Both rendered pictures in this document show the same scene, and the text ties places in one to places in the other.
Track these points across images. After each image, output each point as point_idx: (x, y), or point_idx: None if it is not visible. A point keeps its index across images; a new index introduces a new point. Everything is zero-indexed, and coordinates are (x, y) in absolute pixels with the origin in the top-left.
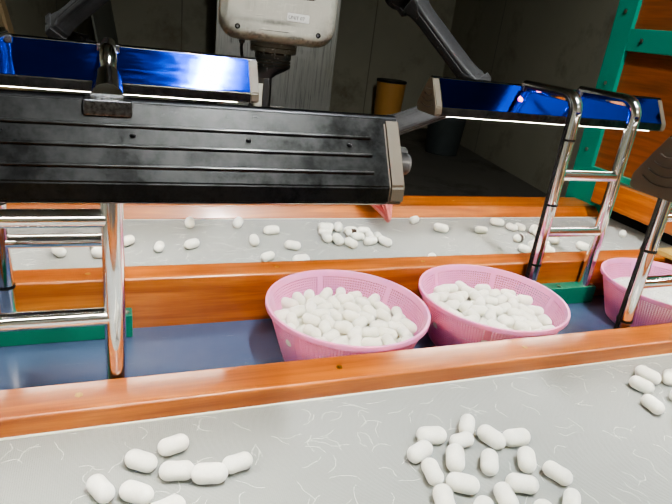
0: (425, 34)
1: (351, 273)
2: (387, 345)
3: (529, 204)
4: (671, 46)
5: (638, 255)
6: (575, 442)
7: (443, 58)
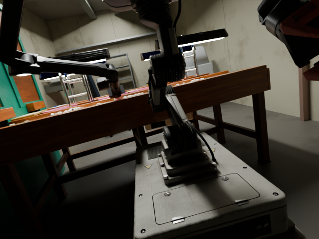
0: (23, 5)
1: (140, 90)
2: (139, 88)
3: (26, 121)
4: None
5: (89, 86)
6: None
7: (19, 29)
